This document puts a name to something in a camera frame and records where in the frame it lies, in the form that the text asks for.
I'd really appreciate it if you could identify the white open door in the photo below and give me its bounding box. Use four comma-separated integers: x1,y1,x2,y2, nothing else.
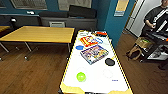
125,0,149,38

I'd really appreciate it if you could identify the small blue disc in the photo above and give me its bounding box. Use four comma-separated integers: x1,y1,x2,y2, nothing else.
75,45,84,51

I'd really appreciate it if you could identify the red yellow board game box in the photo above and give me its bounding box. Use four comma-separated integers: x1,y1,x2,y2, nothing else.
79,35,99,48

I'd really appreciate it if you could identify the purple board game box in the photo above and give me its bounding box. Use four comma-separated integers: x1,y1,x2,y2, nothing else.
79,45,110,64

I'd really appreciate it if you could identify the red orange flat object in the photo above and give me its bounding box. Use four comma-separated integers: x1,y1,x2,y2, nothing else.
94,31,108,37

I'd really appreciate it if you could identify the dark grey sofa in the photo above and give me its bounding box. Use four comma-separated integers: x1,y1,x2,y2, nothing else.
38,4,98,31
0,13,43,28

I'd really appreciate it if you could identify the wooden air hockey table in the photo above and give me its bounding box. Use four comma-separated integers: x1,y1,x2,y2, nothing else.
59,29,134,94

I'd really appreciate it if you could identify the black air hockey pusher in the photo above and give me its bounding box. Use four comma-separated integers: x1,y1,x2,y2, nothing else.
104,57,116,67

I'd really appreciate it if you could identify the green ball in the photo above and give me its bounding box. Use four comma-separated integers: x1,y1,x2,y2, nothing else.
76,71,87,83

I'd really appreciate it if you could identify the black sofa back cushion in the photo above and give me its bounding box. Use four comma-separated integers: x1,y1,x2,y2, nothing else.
68,4,98,19

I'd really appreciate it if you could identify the interior glass window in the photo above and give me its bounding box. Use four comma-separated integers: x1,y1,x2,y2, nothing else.
57,0,93,11
0,0,8,9
9,0,48,10

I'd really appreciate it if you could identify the long wooden bench table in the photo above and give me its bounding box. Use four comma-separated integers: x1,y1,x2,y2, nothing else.
0,25,76,61

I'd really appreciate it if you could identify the brown black backpack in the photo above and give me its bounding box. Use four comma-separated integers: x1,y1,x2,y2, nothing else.
125,44,143,61

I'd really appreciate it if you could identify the tan tote bag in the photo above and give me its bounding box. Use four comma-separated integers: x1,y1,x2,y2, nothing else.
135,37,154,50

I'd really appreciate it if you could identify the person in dark top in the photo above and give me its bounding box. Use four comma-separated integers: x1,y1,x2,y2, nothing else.
143,4,168,36

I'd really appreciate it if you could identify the wooden rectangular table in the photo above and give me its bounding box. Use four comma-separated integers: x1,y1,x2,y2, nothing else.
0,25,11,34

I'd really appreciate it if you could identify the blue plastic ring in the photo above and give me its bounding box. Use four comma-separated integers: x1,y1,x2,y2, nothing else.
94,37,105,44

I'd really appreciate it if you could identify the yellow wall notice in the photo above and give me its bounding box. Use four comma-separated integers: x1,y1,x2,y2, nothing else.
113,0,130,18

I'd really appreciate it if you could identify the white wall outlet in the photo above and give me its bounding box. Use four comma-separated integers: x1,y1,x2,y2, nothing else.
26,10,35,15

